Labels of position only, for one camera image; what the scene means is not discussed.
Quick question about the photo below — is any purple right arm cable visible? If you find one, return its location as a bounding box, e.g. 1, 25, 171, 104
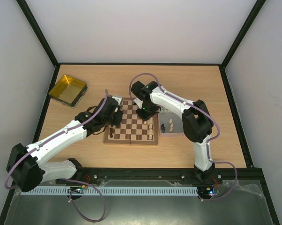
129, 73, 238, 202

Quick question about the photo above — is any black enclosure frame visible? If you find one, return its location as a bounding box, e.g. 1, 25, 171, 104
0, 0, 281, 225

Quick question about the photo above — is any pink metal tin tray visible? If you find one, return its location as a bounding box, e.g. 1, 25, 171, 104
158, 106, 184, 137

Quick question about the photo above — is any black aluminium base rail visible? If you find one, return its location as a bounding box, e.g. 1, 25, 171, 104
55, 166, 265, 187

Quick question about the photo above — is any dark pawn in tray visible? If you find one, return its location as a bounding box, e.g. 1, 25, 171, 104
161, 124, 166, 131

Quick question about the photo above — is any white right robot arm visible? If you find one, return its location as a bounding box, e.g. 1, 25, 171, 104
129, 81, 215, 184

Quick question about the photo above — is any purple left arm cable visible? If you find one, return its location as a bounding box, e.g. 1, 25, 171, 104
4, 89, 107, 222

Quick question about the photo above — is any slotted grey cable duct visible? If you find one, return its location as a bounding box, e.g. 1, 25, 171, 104
21, 186, 198, 196

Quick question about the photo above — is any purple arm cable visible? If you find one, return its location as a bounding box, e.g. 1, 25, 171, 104
129, 73, 238, 202
4, 89, 107, 222

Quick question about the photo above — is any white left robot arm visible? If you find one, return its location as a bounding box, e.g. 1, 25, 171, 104
6, 95, 123, 192

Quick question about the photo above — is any wooden chess board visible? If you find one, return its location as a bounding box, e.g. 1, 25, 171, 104
104, 97, 158, 146

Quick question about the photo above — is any yellow tin lid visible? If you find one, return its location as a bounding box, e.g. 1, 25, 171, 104
49, 75, 88, 108

